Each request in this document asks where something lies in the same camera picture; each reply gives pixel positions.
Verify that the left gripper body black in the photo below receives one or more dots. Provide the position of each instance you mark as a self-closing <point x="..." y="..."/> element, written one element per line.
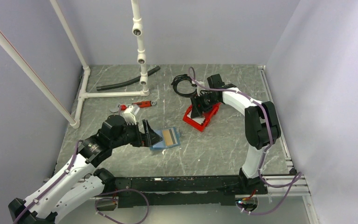
<point x="130" y="135"/>

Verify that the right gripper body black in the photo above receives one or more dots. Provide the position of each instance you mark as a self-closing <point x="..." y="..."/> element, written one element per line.
<point x="208" y="100"/>

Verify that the red plastic bin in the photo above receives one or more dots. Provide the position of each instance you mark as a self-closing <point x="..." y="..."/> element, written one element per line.
<point x="208" y="116"/>

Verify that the gold credit card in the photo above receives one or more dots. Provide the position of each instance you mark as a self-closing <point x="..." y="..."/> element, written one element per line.
<point x="170" y="137"/>

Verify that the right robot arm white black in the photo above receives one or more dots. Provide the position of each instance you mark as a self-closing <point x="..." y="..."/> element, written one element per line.
<point x="262" y="127"/>

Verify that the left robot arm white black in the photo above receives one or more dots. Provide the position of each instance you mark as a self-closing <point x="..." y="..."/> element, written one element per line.
<point x="81" y="178"/>

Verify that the white cards in bin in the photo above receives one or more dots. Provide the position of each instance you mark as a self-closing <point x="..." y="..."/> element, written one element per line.
<point x="199" y="120"/>

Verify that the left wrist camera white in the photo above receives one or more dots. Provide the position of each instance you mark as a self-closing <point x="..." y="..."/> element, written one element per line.
<point x="129" y="114"/>

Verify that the red handled adjustable wrench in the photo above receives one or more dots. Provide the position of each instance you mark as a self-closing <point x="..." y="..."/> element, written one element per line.
<point x="142" y="104"/>

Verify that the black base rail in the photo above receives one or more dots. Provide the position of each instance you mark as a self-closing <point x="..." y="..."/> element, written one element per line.
<point x="181" y="190"/>

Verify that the white PVC pipe frame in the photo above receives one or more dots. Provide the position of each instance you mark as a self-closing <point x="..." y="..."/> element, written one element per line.
<point x="75" y="120"/>

